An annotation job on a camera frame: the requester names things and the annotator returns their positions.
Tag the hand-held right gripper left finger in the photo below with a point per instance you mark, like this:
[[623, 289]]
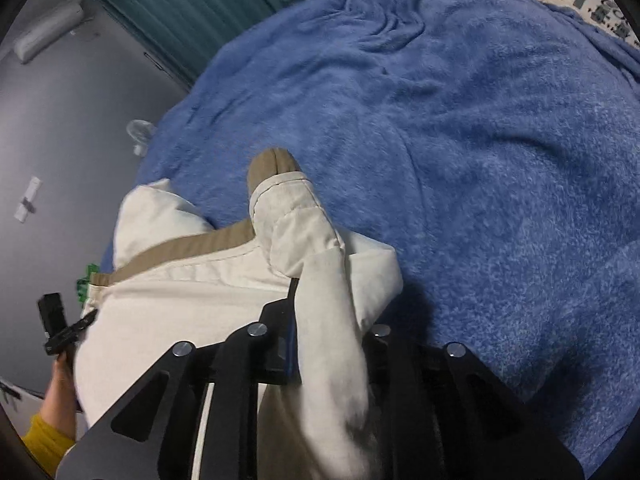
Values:
[[288, 355]]

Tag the green object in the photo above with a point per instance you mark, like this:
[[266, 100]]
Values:
[[85, 280]]

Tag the white wall fixture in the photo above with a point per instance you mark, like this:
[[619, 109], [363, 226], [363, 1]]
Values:
[[28, 201]]

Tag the person's left hand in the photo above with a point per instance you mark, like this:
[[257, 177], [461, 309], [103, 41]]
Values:
[[62, 385]]

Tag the teal curtain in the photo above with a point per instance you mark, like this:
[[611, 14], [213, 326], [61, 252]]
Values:
[[200, 10]]

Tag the blue fleece blanket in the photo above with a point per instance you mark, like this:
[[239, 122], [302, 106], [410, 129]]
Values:
[[450, 160]]

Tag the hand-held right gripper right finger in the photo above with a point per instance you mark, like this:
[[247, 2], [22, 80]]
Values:
[[387, 360]]

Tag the white printed cloth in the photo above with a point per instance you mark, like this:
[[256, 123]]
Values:
[[590, 0]]

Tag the white air conditioner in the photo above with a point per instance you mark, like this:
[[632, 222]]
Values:
[[50, 31]]

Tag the white fan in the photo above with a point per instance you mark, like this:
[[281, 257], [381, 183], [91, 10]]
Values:
[[140, 132]]

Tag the cream hooded jacket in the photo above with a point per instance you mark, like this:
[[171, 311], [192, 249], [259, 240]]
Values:
[[200, 300]]

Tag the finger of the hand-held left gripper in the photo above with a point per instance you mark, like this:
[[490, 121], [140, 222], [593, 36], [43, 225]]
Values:
[[82, 324]]

